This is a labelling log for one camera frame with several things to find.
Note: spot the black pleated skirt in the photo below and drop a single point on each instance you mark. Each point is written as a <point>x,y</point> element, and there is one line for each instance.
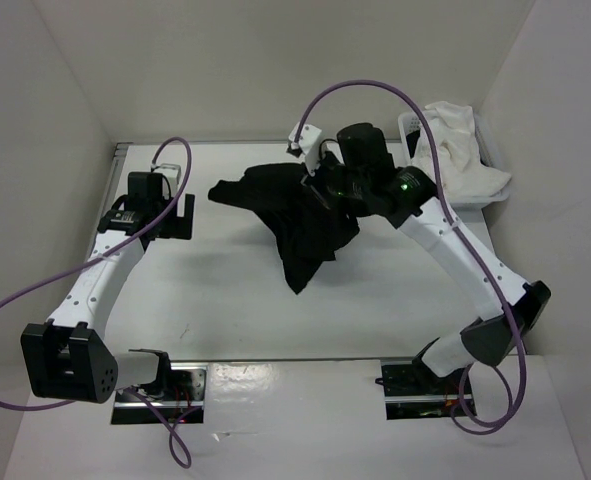
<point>306,233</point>

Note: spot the aluminium table edge rail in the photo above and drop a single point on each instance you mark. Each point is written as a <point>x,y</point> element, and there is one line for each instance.
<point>109,191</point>

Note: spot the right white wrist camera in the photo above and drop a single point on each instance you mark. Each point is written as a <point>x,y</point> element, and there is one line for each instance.
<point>304,142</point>

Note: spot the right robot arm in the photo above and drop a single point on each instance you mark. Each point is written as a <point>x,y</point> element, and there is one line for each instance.
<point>366,178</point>

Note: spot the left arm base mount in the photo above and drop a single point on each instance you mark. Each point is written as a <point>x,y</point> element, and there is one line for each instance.
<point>182,401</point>

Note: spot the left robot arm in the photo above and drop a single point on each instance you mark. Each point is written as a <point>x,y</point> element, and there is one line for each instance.
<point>65,356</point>

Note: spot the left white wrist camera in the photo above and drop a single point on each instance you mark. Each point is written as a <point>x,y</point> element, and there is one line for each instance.
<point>172,174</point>

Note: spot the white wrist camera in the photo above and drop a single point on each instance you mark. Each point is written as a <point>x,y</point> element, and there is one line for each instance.
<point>304,142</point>
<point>172,174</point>

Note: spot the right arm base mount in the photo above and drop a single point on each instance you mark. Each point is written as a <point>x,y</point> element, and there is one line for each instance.
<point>408,398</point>

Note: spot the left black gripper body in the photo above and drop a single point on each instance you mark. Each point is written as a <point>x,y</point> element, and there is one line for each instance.
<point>171,214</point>

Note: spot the white plastic basket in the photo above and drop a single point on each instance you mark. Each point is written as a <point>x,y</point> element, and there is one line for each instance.
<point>490,156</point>

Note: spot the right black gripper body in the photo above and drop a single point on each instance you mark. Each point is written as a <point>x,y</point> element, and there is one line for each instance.
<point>332,180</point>

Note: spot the white skirt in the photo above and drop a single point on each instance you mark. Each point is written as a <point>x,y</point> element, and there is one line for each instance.
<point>461,170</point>

